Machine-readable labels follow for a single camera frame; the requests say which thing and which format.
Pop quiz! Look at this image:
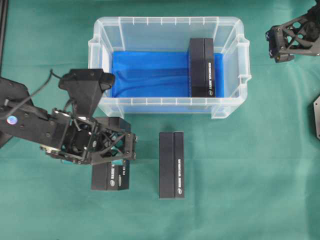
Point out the black aluminium frame rail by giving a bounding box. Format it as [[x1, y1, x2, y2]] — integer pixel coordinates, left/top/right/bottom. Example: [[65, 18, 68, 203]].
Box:
[[0, 0, 9, 69]]

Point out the black camera box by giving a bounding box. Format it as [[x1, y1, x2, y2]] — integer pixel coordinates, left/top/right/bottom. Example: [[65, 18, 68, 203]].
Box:
[[158, 131, 185, 199], [90, 117, 136, 191], [188, 38, 216, 98]]

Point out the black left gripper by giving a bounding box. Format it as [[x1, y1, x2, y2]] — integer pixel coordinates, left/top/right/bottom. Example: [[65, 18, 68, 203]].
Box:
[[40, 108, 137, 166]]

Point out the blue cloth liner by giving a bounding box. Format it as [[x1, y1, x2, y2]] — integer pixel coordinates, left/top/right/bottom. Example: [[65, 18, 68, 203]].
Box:
[[112, 51, 225, 98]]

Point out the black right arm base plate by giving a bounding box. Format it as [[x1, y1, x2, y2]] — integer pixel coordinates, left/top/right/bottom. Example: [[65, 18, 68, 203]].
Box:
[[311, 96, 320, 140]]

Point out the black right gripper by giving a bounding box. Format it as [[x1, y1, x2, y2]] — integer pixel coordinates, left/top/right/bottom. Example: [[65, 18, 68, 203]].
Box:
[[265, 0, 320, 63]]

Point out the green table cloth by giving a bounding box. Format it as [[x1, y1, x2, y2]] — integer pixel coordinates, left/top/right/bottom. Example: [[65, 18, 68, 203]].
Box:
[[0, 0, 320, 240]]

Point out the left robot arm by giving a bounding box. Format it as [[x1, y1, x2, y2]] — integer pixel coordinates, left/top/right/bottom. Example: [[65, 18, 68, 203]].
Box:
[[0, 69, 136, 166]]

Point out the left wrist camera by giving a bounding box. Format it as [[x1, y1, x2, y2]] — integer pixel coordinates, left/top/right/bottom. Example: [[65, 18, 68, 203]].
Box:
[[58, 68, 116, 119]]

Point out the clear plastic storage case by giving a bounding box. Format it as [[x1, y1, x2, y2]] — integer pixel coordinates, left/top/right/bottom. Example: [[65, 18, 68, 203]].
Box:
[[88, 16, 252, 119]]

